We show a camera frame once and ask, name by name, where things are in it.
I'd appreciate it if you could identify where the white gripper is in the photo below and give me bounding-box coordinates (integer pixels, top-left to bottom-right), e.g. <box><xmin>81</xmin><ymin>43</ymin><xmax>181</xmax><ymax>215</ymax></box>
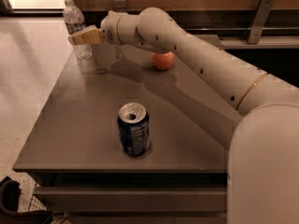
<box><xmin>68</xmin><ymin>10</ymin><xmax>124</xmax><ymax>45</ymax></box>

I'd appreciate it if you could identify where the clear plastic water bottle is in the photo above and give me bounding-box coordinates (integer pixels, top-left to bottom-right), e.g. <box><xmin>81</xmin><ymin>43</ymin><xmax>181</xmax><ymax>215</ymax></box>
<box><xmin>63</xmin><ymin>0</ymin><xmax>93</xmax><ymax>61</ymax></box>

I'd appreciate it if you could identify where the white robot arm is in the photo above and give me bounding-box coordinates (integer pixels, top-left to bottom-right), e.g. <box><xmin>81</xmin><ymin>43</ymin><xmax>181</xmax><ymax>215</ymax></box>
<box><xmin>69</xmin><ymin>7</ymin><xmax>299</xmax><ymax>224</ymax></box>

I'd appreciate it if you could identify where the red apple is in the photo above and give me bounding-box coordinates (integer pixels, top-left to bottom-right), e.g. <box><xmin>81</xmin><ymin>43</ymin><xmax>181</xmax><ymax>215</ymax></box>
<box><xmin>151</xmin><ymin>52</ymin><xmax>175</xmax><ymax>71</ymax></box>

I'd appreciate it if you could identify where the blue soda can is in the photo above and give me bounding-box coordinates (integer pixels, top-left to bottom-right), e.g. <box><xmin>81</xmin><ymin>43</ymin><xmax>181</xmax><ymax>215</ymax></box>
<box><xmin>118</xmin><ymin>103</ymin><xmax>150</xmax><ymax>156</ymax></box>

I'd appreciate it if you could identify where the grey drawer cabinet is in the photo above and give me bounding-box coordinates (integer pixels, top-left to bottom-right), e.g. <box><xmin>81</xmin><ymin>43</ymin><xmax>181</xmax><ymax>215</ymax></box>
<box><xmin>14</xmin><ymin>45</ymin><xmax>240</xmax><ymax>224</ymax></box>

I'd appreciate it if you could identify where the left grey metal bracket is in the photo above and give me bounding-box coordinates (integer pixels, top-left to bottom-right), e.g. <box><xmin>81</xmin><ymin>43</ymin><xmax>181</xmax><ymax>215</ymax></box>
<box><xmin>112</xmin><ymin>0</ymin><xmax>127</xmax><ymax>12</ymax></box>

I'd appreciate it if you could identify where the grey metal bracket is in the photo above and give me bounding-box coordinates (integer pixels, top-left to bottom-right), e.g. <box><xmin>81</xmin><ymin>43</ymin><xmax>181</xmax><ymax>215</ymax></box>
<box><xmin>112</xmin><ymin>0</ymin><xmax>127</xmax><ymax>12</ymax></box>
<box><xmin>247</xmin><ymin>0</ymin><xmax>276</xmax><ymax>45</ymax></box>

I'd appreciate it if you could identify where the right grey metal bracket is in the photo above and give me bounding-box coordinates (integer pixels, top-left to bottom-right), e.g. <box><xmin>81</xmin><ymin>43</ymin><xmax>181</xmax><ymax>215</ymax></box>
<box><xmin>247</xmin><ymin>0</ymin><xmax>276</xmax><ymax>45</ymax></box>

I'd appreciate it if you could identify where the wire mesh basket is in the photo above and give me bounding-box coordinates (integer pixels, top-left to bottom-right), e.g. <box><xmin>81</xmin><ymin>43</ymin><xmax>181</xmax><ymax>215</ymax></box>
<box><xmin>27</xmin><ymin>193</ymin><xmax>47</xmax><ymax>211</ymax></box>

